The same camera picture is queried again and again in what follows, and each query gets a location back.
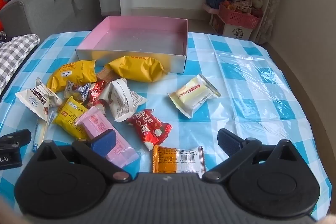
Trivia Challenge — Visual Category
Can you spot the clear blue candy packet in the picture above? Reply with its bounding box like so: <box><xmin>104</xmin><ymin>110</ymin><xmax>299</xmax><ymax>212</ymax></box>
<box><xmin>32</xmin><ymin>110</ymin><xmax>56</xmax><ymax>152</ymax></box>

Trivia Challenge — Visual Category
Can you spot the pink wafer bar wrapper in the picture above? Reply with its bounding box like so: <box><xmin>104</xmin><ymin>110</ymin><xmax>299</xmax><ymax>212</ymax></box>
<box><xmin>75</xmin><ymin>106</ymin><xmax>139</xmax><ymax>168</ymax></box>

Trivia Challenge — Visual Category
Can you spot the white nut snack pack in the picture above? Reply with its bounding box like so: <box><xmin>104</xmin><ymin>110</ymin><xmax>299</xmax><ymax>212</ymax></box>
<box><xmin>15</xmin><ymin>77</ymin><xmax>63</xmax><ymax>122</ymax></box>

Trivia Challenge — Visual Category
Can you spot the small yellow snack pack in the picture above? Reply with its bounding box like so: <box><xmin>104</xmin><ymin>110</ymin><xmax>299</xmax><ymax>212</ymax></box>
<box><xmin>53</xmin><ymin>96</ymin><xmax>89</xmax><ymax>139</ymax></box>

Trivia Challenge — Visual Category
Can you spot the red snack pack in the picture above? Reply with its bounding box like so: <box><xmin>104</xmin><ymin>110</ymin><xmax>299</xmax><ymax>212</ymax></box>
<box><xmin>86</xmin><ymin>80</ymin><xmax>106</xmax><ymax>109</ymax></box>
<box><xmin>126</xmin><ymin>109</ymin><xmax>173</xmax><ymax>151</ymax></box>

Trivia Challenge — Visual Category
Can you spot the silver truffle chocolate pack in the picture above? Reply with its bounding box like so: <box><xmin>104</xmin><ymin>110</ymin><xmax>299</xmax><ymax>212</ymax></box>
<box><xmin>64</xmin><ymin>81</ymin><xmax>91</xmax><ymax>103</ymax></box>

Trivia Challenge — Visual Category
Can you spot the orange clear snack packet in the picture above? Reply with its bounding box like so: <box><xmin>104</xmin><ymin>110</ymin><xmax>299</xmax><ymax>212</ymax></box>
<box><xmin>152</xmin><ymin>145</ymin><xmax>206</xmax><ymax>178</ymax></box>

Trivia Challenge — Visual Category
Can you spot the cream white cake pack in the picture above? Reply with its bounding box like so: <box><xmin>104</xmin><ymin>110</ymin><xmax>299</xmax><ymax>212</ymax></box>
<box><xmin>168</xmin><ymin>74</ymin><xmax>221</xmax><ymax>119</ymax></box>

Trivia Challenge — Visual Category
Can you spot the brown wafer biscuit pack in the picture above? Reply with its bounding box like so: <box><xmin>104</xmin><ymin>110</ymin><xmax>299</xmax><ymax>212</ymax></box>
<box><xmin>96</xmin><ymin>68</ymin><xmax>116</xmax><ymax>83</ymax></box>

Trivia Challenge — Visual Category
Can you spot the large yellow sandwich pack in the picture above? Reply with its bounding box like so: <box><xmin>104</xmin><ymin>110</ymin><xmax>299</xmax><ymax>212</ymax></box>
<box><xmin>104</xmin><ymin>56</ymin><xmax>170</xmax><ymax>83</ymax></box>
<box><xmin>47</xmin><ymin>60</ymin><xmax>97</xmax><ymax>93</ymax></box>

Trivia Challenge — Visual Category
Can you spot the blue checkered tablecloth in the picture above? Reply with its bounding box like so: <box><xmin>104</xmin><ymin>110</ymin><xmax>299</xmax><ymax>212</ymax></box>
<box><xmin>1</xmin><ymin>31</ymin><xmax>332</xmax><ymax>219</ymax></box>

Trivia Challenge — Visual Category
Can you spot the white decorated storage box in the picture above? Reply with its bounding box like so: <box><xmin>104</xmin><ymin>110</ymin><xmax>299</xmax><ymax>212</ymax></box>
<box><xmin>210</xmin><ymin>14</ymin><xmax>252</xmax><ymax>40</ymax></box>

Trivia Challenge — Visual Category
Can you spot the pink silver cardboard box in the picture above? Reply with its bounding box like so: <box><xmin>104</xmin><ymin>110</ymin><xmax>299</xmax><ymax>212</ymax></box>
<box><xmin>76</xmin><ymin>16</ymin><xmax>188</xmax><ymax>74</ymax></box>

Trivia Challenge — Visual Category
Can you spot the pink plastic basket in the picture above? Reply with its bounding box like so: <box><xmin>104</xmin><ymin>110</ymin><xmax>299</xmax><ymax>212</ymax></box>
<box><xmin>219</xmin><ymin>3</ymin><xmax>260</xmax><ymax>30</ymax></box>

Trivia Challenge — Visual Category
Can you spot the grey sofa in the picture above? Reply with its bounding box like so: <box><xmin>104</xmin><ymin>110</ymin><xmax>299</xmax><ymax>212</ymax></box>
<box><xmin>0</xmin><ymin>0</ymin><xmax>102</xmax><ymax>41</ymax></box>

